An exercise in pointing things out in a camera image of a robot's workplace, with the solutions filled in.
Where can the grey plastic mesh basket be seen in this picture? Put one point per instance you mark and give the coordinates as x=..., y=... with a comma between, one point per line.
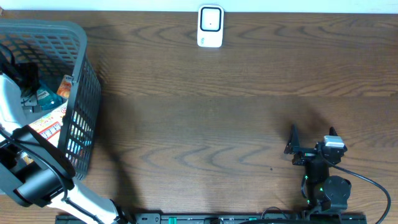
x=58, y=48

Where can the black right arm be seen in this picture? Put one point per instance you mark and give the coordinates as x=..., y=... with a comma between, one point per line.
x=325, y=193

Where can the white barcode scanner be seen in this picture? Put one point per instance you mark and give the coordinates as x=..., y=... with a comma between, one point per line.
x=210, y=26

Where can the orange small box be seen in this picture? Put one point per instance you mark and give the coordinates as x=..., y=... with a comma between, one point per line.
x=65, y=87

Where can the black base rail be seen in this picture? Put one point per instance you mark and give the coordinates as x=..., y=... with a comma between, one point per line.
x=272, y=217

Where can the teal mouthwash bottle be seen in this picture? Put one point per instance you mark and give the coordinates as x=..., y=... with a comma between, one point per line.
x=46, y=98

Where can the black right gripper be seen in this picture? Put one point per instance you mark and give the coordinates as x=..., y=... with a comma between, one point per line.
x=293, y=147

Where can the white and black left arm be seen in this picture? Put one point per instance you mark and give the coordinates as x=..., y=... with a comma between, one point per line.
x=35, y=172

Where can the yellow snack chips bag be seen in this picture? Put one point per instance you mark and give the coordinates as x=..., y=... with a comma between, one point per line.
x=48, y=123

